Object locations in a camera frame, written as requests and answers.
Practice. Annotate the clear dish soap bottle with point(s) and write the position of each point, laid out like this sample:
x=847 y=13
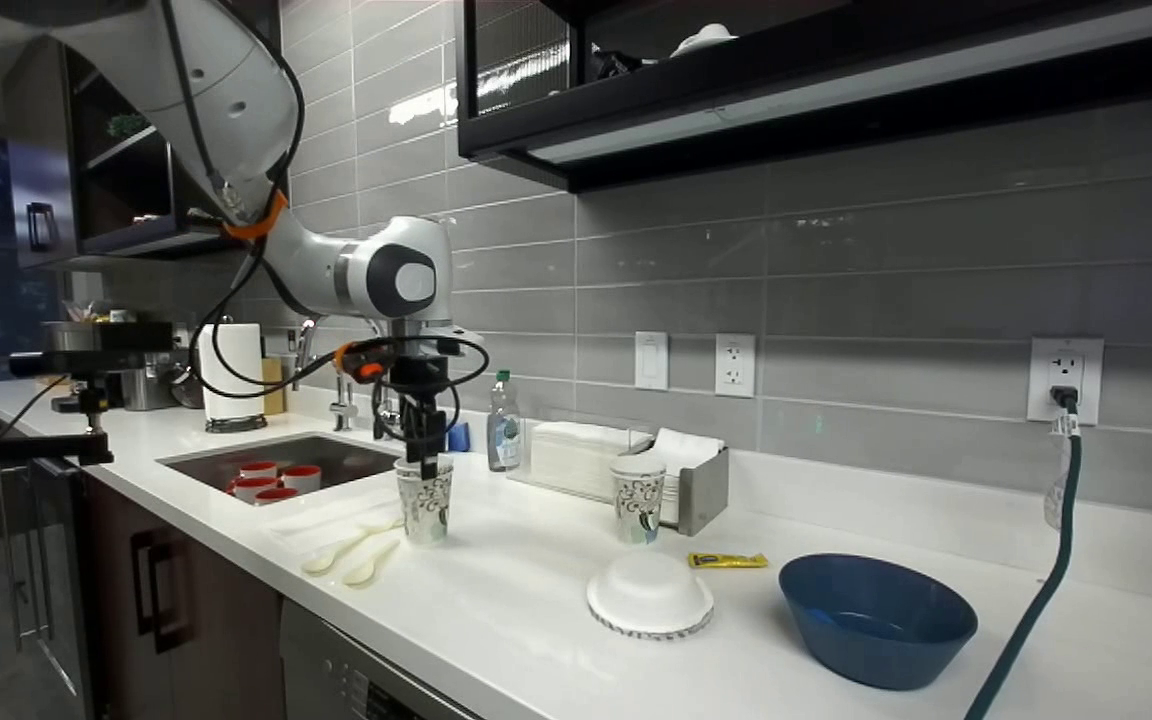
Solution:
x=504 y=425

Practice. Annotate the wooden board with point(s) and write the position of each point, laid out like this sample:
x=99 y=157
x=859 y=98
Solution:
x=274 y=390

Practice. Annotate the undercounter fridge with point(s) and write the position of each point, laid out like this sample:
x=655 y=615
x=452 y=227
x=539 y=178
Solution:
x=46 y=580

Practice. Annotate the white dish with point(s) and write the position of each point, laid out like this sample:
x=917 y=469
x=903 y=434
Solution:
x=704 y=38

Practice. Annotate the paper towel roll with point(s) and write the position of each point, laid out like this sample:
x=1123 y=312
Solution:
x=234 y=375

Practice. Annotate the blue sponge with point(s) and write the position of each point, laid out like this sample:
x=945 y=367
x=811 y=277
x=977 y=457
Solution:
x=459 y=438

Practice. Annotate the camera on mount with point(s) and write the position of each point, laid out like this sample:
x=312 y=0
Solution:
x=101 y=345

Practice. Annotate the metal napkin holder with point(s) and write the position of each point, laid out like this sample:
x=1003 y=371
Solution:
x=704 y=490

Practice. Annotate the brown cabinet door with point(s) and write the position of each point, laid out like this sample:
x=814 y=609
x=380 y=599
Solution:
x=216 y=620

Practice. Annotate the white switch plate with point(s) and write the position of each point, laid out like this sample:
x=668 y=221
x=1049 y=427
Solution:
x=651 y=360

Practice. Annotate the printed paper cup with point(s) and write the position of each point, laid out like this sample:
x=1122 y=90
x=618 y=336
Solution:
x=638 y=505

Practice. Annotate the stack of white napkins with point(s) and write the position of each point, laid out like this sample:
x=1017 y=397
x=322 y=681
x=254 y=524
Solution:
x=686 y=450

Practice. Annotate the chrome tap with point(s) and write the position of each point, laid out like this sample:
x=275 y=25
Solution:
x=342 y=405

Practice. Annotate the yellow sachet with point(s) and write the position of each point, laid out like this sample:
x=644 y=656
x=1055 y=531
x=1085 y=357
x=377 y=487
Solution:
x=726 y=560

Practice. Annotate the stack of folded paper towels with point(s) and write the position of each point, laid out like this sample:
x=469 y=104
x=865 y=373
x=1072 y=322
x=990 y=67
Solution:
x=571 y=455

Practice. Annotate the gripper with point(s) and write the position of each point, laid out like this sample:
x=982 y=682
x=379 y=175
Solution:
x=421 y=380

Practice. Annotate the metal kettle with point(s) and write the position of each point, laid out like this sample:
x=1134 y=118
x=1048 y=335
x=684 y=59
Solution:
x=146 y=385

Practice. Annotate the dishwasher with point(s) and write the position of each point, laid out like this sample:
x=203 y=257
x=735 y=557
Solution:
x=356 y=670

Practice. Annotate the white wall socket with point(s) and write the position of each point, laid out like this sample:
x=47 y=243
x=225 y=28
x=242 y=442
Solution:
x=735 y=365
x=1066 y=365

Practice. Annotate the red and white cup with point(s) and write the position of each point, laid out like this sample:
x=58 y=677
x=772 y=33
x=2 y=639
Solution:
x=252 y=488
x=302 y=478
x=276 y=496
x=258 y=468

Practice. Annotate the white paper bowl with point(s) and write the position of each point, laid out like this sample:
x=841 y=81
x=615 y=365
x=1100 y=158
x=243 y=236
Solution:
x=649 y=595

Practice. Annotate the black wall cabinet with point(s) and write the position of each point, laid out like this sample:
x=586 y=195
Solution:
x=836 y=90

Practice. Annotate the sink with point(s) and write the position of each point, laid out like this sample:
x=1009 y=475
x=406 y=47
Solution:
x=336 y=455

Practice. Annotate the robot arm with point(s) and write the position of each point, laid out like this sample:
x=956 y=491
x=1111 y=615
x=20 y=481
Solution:
x=226 y=90

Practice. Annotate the white plastic spoon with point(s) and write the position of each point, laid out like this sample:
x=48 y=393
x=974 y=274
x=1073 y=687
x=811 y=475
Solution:
x=368 y=565
x=328 y=555

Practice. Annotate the dark wall cabinet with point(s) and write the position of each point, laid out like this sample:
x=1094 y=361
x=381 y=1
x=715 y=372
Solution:
x=116 y=190

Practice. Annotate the blue plastic bowl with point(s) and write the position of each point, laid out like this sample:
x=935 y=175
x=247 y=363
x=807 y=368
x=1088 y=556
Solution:
x=876 y=625

